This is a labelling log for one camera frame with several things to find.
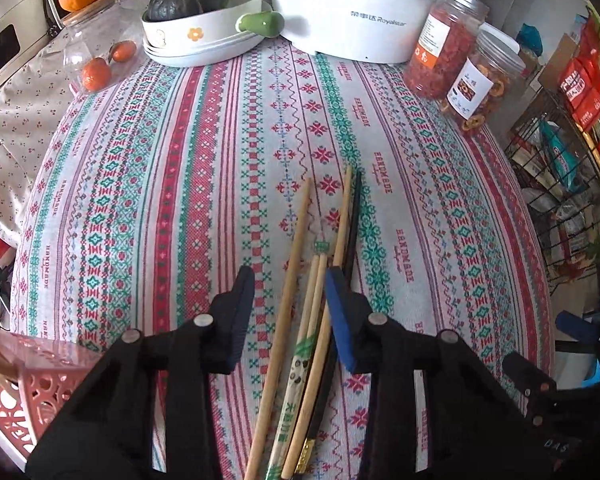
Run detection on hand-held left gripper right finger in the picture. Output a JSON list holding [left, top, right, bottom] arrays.
[[324, 265, 552, 480]]

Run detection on white electric pot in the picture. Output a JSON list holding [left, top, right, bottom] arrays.
[[268, 0, 466, 63]]

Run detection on red snack packets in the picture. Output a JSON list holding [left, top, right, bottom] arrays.
[[557, 17, 600, 131]]

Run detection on white air fryer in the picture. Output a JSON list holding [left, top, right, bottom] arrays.
[[0, 0, 51, 98]]

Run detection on plastic jar of red dried fruit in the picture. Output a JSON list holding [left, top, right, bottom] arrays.
[[404, 0, 490, 101]]

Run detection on paper-sleeved disposable chopstick pair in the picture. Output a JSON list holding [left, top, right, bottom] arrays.
[[266, 220, 331, 480]]

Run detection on patterned red green tablecloth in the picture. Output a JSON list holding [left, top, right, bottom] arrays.
[[10, 35, 556, 480]]

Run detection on small-floral white cloth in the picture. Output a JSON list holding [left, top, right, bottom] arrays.
[[0, 0, 146, 246]]

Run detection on plastic jar of dried slices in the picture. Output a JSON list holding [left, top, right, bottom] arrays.
[[439, 27, 527, 133]]

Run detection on black wire rack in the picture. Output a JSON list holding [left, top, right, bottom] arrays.
[[502, 87, 600, 311]]

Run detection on glass jar with wooden lid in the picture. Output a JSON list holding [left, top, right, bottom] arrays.
[[35, 0, 148, 96]]

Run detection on small orange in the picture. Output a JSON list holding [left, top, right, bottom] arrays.
[[81, 57, 112, 92], [109, 40, 137, 63]]

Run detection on white bowl with green handle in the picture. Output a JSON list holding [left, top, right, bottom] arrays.
[[141, 0, 285, 56]]

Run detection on pink perforated plastic basket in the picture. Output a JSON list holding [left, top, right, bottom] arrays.
[[0, 332, 106, 466]]

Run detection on white plate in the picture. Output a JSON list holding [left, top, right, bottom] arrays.
[[144, 2, 273, 68]]

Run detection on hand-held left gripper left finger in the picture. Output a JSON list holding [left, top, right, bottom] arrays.
[[25, 265, 256, 480]]

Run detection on bundle of wooden chopsticks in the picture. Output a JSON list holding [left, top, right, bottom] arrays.
[[281, 165, 354, 480]]

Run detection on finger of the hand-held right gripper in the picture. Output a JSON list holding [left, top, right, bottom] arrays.
[[554, 311, 600, 343], [501, 351, 561, 413]]

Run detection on plain bamboo chopstick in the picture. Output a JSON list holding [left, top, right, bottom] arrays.
[[244, 177, 313, 480]]

